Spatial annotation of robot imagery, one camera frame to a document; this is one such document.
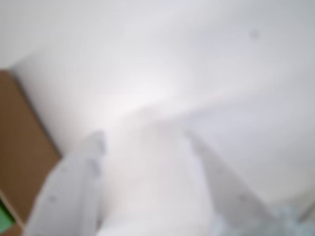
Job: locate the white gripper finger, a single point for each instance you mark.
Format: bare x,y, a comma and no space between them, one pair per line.
229,196
66,196

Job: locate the green cube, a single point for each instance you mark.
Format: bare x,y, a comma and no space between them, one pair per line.
5,218

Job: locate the brown cardboard box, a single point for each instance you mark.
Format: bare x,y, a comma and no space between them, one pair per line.
22,135

